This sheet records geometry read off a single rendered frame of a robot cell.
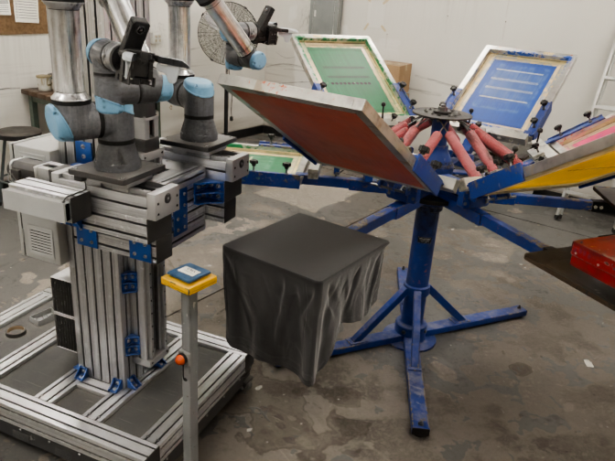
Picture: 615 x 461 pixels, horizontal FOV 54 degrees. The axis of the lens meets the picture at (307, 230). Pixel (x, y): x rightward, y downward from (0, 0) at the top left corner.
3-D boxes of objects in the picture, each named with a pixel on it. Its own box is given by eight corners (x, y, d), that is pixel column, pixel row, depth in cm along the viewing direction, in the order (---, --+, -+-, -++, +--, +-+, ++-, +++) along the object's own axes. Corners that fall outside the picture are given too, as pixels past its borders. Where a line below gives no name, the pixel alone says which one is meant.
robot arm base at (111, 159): (83, 167, 199) (81, 138, 196) (114, 157, 212) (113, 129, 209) (121, 176, 194) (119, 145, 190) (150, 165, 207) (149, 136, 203)
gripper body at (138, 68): (157, 88, 151) (134, 80, 159) (160, 52, 148) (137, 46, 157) (128, 85, 146) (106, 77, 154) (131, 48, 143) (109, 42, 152)
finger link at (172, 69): (191, 87, 150) (156, 80, 152) (194, 62, 149) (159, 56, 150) (187, 87, 147) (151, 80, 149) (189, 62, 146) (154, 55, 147)
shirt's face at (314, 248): (319, 283, 202) (319, 282, 202) (222, 246, 225) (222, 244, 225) (388, 241, 239) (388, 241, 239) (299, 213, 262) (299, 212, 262)
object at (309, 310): (311, 390, 217) (319, 283, 201) (219, 344, 241) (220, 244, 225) (316, 386, 220) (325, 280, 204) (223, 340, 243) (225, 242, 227)
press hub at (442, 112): (425, 365, 328) (465, 116, 277) (362, 338, 348) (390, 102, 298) (453, 336, 358) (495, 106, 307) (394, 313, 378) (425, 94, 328)
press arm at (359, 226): (293, 276, 224) (294, 262, 222) (280, 272, 227) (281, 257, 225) (435, 198, 319) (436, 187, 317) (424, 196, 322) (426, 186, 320)
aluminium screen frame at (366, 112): (361, 111, 180) (366, 99, 180) (216, 82, 210) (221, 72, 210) (436, 193, 247) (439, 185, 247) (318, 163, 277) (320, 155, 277)
